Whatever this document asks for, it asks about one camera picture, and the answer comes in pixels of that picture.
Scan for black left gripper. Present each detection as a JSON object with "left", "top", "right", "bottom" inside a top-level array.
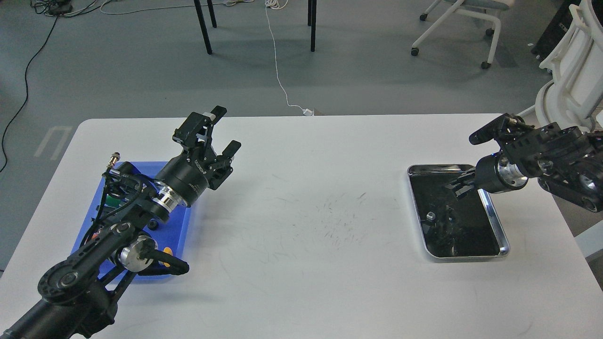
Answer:
[{"left": 155, "top": 106, "right": 242, "bottom": 207}]

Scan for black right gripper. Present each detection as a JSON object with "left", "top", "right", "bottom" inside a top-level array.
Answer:
[{"left": 446, "top": 153, "right": 529, "bottom": 200}]

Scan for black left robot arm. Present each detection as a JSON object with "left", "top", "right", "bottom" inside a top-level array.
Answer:
[{"left": 1, "top": 105, "right": 241, "bottom": 339}]

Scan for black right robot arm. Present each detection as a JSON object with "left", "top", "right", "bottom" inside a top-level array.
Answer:
[{"left": 446, "top": 113, "right": 603, "bottom": 213}]

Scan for silver metal tray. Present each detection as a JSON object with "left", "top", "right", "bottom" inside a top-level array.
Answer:
[{"left": 407, "top": 164, "right": 510, "bottom": 263}]

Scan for blue plastic tray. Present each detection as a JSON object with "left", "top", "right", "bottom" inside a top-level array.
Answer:
[{"left": 71, "top": 161, "right": 190, "bottom": 284}]

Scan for silver metal connector plug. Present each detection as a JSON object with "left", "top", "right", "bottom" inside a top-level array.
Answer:
[{"left": 107, "top": 152, "right": 121, "bottom": 171}]

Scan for white office chair right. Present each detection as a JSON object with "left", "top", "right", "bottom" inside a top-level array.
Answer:
[{"left": 518, "top": 0, "right": 603, "bottom": 132}]

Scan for white rolling chair base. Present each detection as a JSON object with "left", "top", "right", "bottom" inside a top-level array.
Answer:
[{"left": 411, "top": 0, "right": 511, "bottom": 70}]

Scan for black table legs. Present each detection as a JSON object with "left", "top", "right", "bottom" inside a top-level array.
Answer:
[{"left": 193, "top": 0, "right": 318, "bottom": 55}]

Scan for green button black switch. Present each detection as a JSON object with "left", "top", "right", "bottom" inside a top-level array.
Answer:
[{"left": 104, "top": 195, "right": 121, "bottom": 208}]

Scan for yellow push button switch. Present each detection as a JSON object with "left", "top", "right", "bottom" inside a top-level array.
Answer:
[{"left": 159, "top": 255, "right": 173, "bottom": 268}]

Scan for white cable with plug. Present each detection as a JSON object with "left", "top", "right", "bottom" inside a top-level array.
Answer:
[{"left": 265, "top": 0, "right": 315, "bottom": 116}]

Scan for black floor cable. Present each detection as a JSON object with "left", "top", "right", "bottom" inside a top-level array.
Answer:
[{"left": 0, "top": 0, "right": 76, "bottom": 174}]

